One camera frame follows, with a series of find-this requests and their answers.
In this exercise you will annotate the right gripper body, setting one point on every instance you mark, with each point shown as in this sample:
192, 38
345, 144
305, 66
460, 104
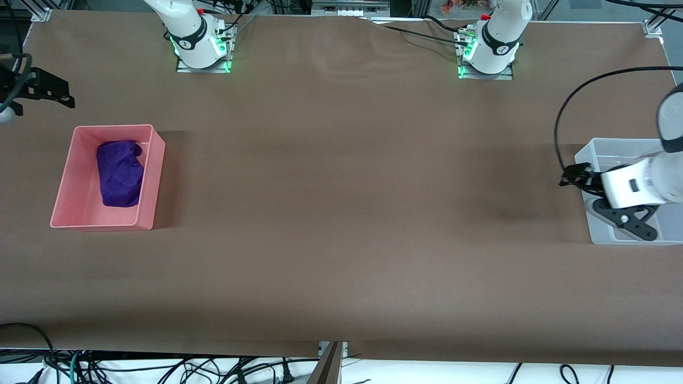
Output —
22, 87

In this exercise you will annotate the purple cloth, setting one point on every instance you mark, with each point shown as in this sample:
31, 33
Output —
120, 176

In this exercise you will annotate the clear plastic bin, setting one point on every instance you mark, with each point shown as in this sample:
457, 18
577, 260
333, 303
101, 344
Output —
619, 145

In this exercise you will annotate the pink plastic bin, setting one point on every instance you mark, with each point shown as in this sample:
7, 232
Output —
80, 202

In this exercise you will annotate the orange background objects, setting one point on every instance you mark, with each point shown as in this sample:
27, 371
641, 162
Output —
453, 6

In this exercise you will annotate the brown table cover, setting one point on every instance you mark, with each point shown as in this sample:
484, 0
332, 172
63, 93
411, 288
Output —
347, 213

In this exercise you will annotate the white background device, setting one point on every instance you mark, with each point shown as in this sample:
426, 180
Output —
347, 8

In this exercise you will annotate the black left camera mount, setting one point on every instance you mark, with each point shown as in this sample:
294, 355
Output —
635, 224

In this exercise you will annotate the aluminium frame corner bracket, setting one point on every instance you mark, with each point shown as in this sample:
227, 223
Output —
653, 28
41, 15

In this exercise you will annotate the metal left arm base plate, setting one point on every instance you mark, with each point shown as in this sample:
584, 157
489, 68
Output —
483, 76

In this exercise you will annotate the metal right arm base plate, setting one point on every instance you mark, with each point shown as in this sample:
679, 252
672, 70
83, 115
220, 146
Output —
205, 68

